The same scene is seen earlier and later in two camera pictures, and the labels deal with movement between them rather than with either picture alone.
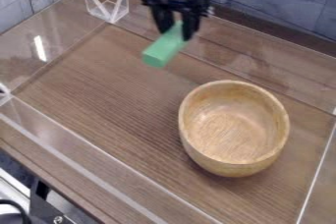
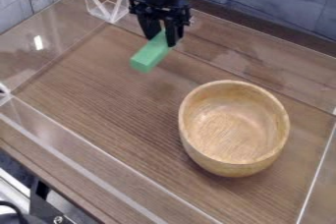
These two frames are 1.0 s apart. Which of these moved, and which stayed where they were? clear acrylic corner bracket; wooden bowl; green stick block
Moved: green stick block
Stayed: wooden bowl; clear acrylic corner bracket
